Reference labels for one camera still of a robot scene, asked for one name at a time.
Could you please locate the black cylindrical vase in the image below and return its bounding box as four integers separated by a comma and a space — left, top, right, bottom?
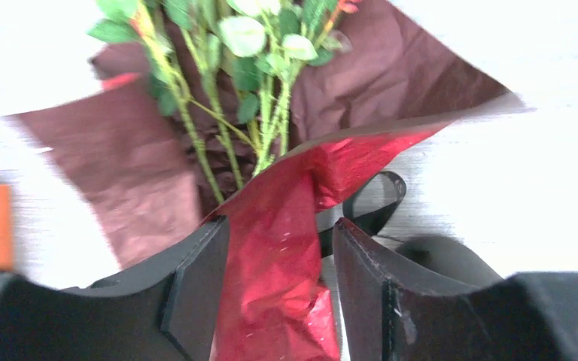
395, 234, 503, 287

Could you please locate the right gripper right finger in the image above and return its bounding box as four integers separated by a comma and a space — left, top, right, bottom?
333, 218, 578, 360

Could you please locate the black gold-lettered ribbon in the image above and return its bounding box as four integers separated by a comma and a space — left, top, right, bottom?
315, 170, 407, 258

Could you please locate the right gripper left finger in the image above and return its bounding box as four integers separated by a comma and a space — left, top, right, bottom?
0, 217, 230, 361

